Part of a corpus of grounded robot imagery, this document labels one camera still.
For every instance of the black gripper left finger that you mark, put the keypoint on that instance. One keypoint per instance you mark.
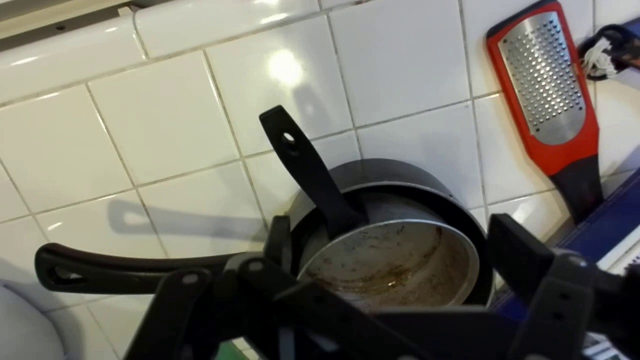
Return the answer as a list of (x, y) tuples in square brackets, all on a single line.
[(201, 306)]

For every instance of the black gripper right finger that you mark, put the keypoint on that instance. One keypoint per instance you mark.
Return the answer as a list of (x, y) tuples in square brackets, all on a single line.
[(566, 301)]

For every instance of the green cloth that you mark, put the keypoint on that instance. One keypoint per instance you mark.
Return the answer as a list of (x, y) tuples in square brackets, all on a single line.
[(237, 350)]

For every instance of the white open counter drawer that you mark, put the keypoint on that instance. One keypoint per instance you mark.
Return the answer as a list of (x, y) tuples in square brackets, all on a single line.
[(52, 16)]

